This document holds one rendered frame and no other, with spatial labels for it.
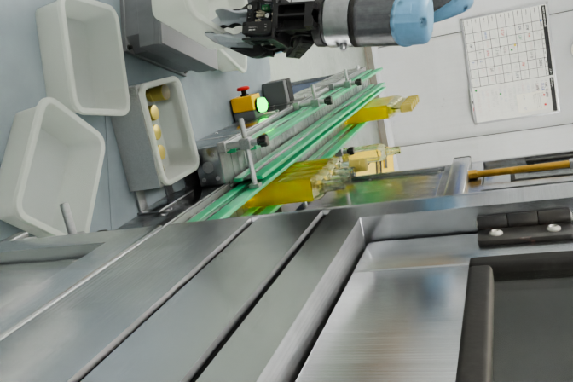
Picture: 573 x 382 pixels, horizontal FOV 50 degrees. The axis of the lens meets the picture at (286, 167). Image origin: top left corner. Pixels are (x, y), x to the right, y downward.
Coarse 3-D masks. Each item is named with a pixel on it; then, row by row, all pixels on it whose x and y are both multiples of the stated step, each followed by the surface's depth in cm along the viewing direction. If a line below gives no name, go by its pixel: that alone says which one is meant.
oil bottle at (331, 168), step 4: (324, 164) 166; (328, 164) 165; (292, 168) 168; (296, 168) 168; (300, 168) 166; (304, 168) 165; (308, 168) 164; (312, 168) 163; (316, 168) 162; (320, 168) 162; (324, 168) 161; (328, 168) 162; (332, 168) 162; (336, 168) 165; (284, 172) 165; (288, 172) 165; (292, 172) 164; (332, 172) 161
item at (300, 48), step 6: (300, 36) 95; (306, 36) 95; (294, 42) 99; (300, 42) 95; (306, 42) 95; (312, 42) 95; (294, 48) 99; (300, 48) 98; (306, 48) 98; (288, 54) 103; (294, 54) 102; (300, 54) 102
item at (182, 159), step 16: (160, 80) 135; (176, 80) 141; (144, 96) 128; (176, 96) 144; (144, 112) 129; (160, 112) 145; (176, 112) 144; (160, 128) 146; (176, 128) 145; (160, 144) 145; (176, 144) 146; (192, 144) 146; (160, 160) 131; (176, 160) 147; (192, 160) 146; (160, 176) 131; (176, 176) 137
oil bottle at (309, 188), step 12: (276, 180) 157; (288, 180) 154; (300, 180) 152; (312, 180) 151; (324, 180) 152; (264, 192) 155; (276, 192) 154; (288, 192) 153; (300, 192) 152; (312, 192) 151; (324, 192) 152; (252, 204) 157; (264, 204) 156; (276, 204) 155
